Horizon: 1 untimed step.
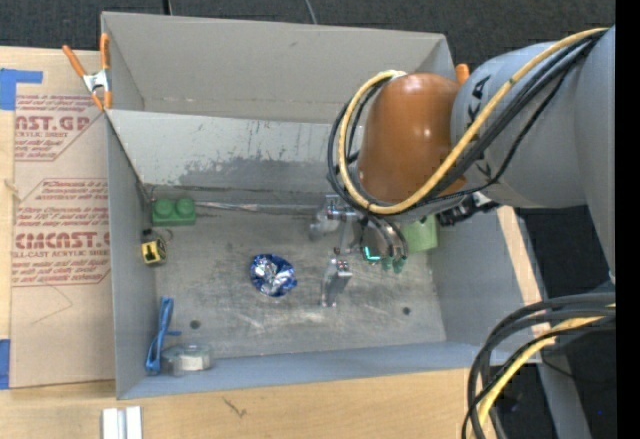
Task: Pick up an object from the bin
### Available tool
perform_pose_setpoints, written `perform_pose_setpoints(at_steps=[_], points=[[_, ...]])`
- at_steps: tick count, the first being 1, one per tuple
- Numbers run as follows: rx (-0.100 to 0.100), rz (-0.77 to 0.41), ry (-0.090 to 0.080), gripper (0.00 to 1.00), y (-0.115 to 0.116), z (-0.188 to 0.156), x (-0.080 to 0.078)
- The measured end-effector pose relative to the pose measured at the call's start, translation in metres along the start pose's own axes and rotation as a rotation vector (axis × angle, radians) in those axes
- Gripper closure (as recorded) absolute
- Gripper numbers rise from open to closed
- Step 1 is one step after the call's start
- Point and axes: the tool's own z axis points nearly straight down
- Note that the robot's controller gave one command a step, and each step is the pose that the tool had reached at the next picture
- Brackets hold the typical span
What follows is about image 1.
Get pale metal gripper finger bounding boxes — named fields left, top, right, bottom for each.
left=308, top=195, right=357, bottom=242
left=319, top=256, right=353, bottom=309

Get green toy brick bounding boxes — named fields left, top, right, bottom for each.
left=151, top=197, right=198, bottom=228

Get blue glasses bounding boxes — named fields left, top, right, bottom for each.
left=144, top=296, right=182, bottom=376

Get brown cardboard board, red print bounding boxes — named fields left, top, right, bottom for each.
left=0, top=45, right=118, bottom=390

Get blue shiny foil ball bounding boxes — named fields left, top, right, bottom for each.
left=249, top=253, right=298, bottom=299

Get grey metal bin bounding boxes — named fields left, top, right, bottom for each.
left=99, top=10, right=544, bottom=401

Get pale green cylinder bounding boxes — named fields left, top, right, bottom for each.
left=401, top=215, right=440, bottom=254

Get black cylinder on white bracket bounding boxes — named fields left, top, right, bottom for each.
left=435, top=192, right=497, bottom=229

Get grey tape roll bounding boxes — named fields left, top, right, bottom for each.
left=160, top=342, right=214, bottom=377

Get yellow and black tape measure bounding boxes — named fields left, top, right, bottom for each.
left=140, top=228, right=169, bottom=267

